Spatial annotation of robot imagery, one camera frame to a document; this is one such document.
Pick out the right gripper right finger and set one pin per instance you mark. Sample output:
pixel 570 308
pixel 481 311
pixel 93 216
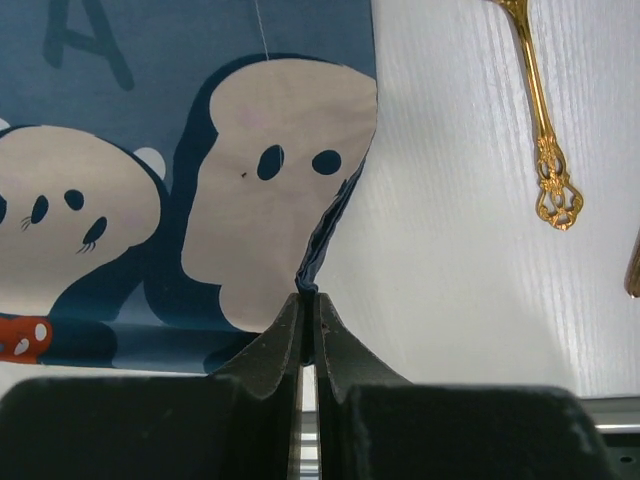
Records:
pixel 375 424

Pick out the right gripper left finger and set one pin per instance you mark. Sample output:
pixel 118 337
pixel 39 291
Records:
pixel 241 422

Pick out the blue cartoon mouse placemat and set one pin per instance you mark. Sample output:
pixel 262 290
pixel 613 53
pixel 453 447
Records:
pixel 171 171

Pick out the gold ornate spoon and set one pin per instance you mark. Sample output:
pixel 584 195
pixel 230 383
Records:
pixel 558 202

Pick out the copper fork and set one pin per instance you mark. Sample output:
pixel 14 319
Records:
pixel 632 277

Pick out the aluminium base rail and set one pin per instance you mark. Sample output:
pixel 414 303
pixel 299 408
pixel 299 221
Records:
pixel 617 420

